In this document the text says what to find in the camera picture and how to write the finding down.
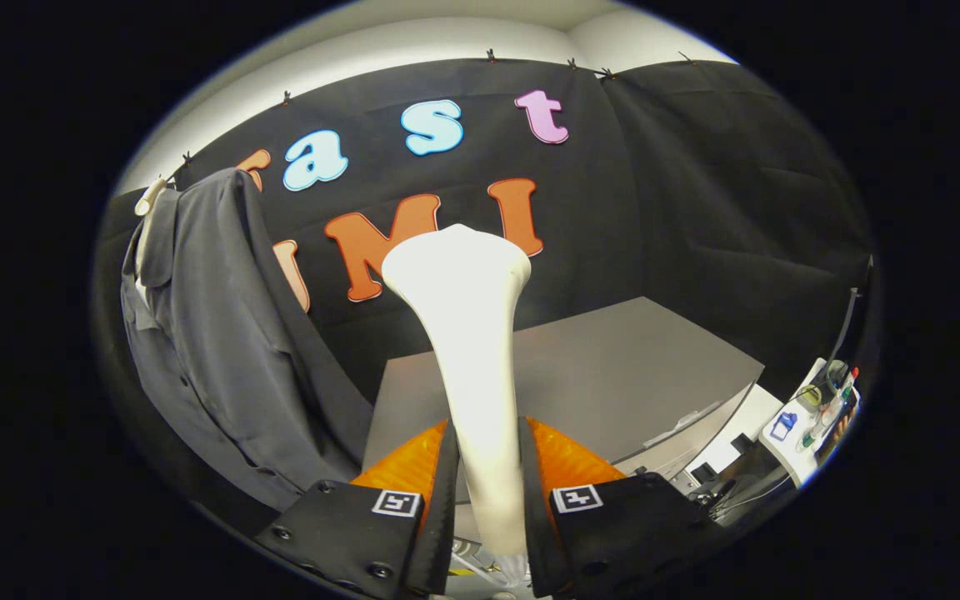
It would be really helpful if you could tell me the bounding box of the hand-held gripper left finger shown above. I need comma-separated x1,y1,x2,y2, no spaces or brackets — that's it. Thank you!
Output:
255,419,460,599

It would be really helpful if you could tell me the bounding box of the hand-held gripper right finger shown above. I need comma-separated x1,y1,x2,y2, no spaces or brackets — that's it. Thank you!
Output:
517,415,727,599

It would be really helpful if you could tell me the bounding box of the cream garment steamer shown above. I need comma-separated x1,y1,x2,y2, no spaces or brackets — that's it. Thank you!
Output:
381,223,533,559

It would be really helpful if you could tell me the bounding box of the grey button shirt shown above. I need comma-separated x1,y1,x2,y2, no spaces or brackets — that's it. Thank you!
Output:
120,167,374,513

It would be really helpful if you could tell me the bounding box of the grey cabinet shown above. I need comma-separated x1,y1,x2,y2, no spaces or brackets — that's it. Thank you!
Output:
361,296,766,543

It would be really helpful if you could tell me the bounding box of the white low drawer unit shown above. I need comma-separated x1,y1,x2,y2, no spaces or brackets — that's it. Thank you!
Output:
684,383,781,493

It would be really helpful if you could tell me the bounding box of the white side table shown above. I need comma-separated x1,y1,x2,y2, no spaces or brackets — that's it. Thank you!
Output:
759,358,862,488

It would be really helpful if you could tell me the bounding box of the clear plastic bottle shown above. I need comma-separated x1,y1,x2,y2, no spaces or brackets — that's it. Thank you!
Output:
813,367,860,443

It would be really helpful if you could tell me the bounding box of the white mannequin torso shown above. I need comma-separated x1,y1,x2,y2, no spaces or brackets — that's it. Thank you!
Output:
134,175,168,284

